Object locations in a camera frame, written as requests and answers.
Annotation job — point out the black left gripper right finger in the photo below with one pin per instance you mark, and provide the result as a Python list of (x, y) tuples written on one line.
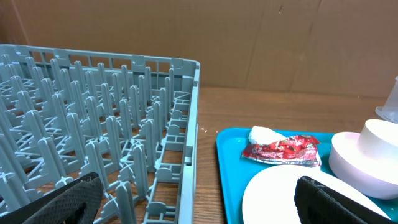
[(318, 204)]

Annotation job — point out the white crumpled napkin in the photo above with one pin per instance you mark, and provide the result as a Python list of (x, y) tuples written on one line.
[(262, 136)]

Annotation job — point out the clear plastic bin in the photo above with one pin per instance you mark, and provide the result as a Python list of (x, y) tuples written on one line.
[(389, 111)]

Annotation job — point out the white cup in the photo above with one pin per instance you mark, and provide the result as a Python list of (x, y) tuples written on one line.
[(378, 140)]

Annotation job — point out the pink bowl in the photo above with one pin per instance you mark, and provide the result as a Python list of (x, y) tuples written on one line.
[(372, 177)]

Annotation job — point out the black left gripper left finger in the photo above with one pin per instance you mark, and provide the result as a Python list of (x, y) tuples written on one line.
[(77, 202)]

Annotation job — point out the teal plastic tray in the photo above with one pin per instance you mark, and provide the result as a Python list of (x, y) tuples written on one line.
[(236, 171)]

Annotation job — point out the white dinner plate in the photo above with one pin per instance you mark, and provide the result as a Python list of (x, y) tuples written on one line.
[(269, 195)]

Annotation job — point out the grey dishwasher rack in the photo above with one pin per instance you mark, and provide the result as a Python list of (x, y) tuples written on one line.
[(129, 121)]

